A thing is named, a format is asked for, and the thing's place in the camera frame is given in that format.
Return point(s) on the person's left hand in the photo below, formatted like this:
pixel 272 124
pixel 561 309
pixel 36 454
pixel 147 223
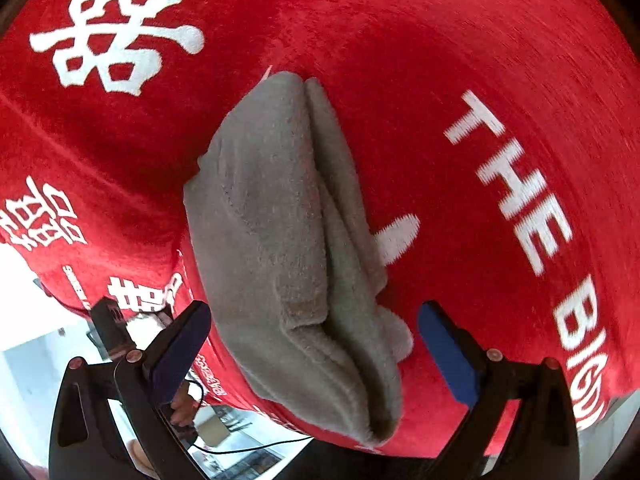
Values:
pixel 183 407

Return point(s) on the grey knit sweater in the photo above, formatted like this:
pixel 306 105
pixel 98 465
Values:
pixel 270 220

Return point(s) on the red printed blanket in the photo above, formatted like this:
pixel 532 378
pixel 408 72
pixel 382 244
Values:
pixel 425 85

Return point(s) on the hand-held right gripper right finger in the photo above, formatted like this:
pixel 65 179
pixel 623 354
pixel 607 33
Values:
pixel 447 352

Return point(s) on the cardboard box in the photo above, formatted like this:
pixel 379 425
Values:
pixel 210 431

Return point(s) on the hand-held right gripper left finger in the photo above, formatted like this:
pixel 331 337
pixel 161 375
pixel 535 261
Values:
pixel 182 350

